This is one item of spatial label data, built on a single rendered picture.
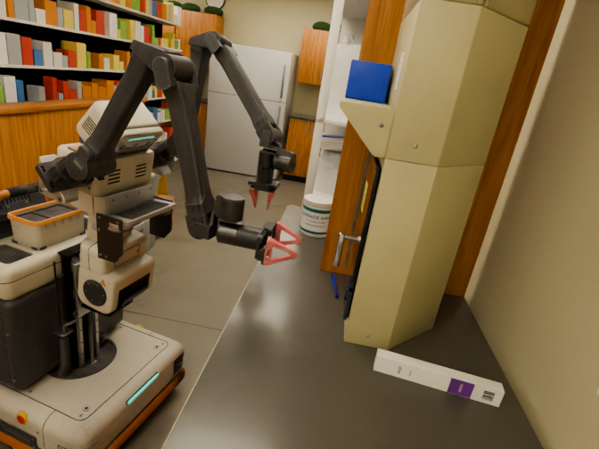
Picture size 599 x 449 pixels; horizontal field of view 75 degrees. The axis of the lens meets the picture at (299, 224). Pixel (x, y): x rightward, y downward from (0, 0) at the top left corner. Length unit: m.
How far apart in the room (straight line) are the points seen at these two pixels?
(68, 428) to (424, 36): 1.64
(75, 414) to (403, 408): 1.25
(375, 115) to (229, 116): 5.21
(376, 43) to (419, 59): 0.38
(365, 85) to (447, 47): 0.25
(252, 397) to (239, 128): 5.32
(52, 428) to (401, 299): 1.33
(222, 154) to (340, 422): 5.49
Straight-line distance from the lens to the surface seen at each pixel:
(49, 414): 1.82
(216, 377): 0.89
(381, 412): 0.89
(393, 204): 0.88
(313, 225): 1.58
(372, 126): 0.84
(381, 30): 1.22
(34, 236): 1.71
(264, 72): 5.84
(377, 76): 1.04
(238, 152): 6.03
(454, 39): 0.86
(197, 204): 0.99
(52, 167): 1.29
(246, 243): 0.97
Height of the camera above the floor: 1.55
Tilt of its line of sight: 21 degrees down
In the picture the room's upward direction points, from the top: 9 degrees clockwise
